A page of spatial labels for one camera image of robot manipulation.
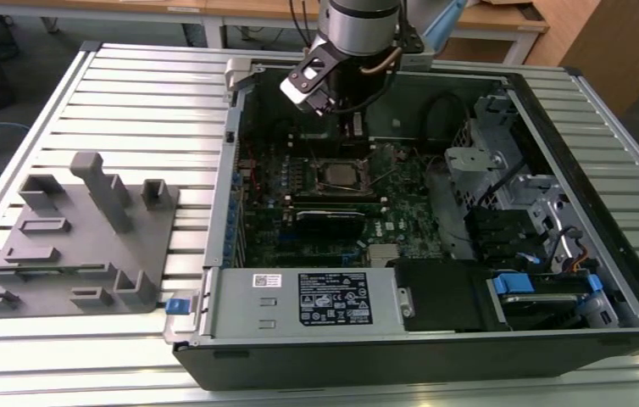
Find black plastic fan holder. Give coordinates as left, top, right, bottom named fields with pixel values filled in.
left=464, top=208, right=540, bottom=262

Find grey metal drive cage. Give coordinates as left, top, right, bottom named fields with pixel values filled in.
left=443, top=95, right=524, bottom=213

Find tan cable conduit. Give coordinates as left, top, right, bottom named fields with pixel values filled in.
left=360, top=45, right=404, bottom=76

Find black RAM slot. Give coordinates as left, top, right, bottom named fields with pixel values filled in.
left=293, top=192, right=383, bottom=204

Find black camera cable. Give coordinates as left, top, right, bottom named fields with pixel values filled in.
left=329, top=67, right=400, bottom=114

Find black graphics card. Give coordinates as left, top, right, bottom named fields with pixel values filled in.
left=293, top=209, right=368, bottom=243

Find grey case release handle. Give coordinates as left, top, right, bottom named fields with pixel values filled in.
left=223, top=58, right=256, bottom=103

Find pale blue teach pendant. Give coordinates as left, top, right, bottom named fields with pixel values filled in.
left=419, top=0, right=469, bottom=48

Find black hanging cables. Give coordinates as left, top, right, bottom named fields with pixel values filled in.
left=284, top=0, right=321, bottom=48

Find green motherboard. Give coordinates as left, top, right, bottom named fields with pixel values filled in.
left=236, top=139, right=456, bottom=269

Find coloured power wires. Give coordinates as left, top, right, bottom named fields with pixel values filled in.
left=567, top=254, right=597, bottom=275

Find black plastic air shroud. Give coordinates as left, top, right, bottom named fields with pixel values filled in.
left=395, top=258, right=512, bottom=332

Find black CPU socket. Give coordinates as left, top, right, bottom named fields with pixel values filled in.
left=309, top=157, right=380, bottom=198

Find grey plastic parts rack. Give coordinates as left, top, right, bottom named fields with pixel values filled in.
left=0, top=151, right=181, bottom=320

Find small boxy wrist camera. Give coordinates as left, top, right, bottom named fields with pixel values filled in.
left=397, top=25, right=435, bottom=72

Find black open PC case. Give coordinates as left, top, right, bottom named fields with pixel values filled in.
left=163, top=57, right=639, bottom=393

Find black drive cage cable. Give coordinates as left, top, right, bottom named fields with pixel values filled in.
left=476, top=156, right=524, bottom=211

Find wooden desk white frame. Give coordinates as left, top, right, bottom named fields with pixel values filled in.
left=204, top=0, right=551, bottom=65
left=5, top=0, right=224, bottom=50

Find small square silver CPU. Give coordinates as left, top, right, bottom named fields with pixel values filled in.
left=320, top=162, right=356, bottom=185

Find silver chipset heatsink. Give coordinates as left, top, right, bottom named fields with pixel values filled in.
left=368, top=243, right=403, bottom=260

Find wooden cabinet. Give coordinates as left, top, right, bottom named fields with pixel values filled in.
left=524, top=0, right=639, bottom=115

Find blue disk carrier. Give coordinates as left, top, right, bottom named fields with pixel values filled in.
left=492, top=273, right=604, bottom=332

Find looped thick black cable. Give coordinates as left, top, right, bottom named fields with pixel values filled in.
left=421, top=92, right=469, bottom=149

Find silver wrist camera black face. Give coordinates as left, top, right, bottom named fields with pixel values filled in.
left=279, top=54, right=343, bottom=114

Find grey power supply unit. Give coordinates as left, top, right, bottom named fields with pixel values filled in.
left=197, top=266, right=413, bottom=340

